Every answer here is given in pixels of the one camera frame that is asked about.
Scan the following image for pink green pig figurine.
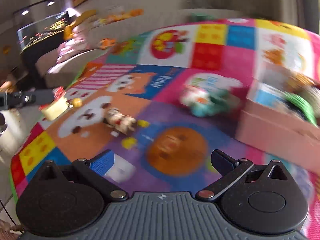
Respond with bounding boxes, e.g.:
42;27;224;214
178;85;210;109

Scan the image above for yellow cake toy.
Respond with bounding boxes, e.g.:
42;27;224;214
39;87;82;121

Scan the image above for colourful cartoon play mat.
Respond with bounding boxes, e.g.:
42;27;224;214
11;18;319;239

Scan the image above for crochet doll green scarf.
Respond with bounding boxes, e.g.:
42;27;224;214
280;72;320;127

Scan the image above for black red toy figure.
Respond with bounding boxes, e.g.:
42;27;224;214
103;108;138;137

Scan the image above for teal toy hair dryer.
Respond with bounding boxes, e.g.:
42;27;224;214
190;89;241;118

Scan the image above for pink cardboard box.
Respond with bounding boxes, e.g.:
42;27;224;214
235;63;319;173

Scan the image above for yellow plush toys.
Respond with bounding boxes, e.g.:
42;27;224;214
63;9;144;41

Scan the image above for white battery charger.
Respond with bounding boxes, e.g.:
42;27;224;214
104;154;136;183

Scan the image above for glass aquarium tank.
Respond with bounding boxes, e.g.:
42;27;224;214
17;11;69;50

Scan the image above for blue cotton pad pack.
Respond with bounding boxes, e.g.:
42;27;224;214
253;83;284;107

